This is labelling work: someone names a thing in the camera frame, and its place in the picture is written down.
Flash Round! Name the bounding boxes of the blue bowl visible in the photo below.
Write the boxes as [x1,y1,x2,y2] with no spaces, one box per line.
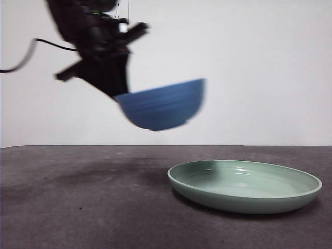
[113,78,208,131]

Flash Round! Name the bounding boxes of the green plate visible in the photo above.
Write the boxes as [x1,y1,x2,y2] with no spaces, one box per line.
[167,159,323,215]

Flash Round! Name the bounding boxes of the white wall socket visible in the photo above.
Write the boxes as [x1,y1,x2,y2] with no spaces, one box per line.
[110,0,130,23]

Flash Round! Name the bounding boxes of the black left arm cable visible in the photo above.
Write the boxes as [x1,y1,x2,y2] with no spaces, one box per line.
[0,38,78,74]

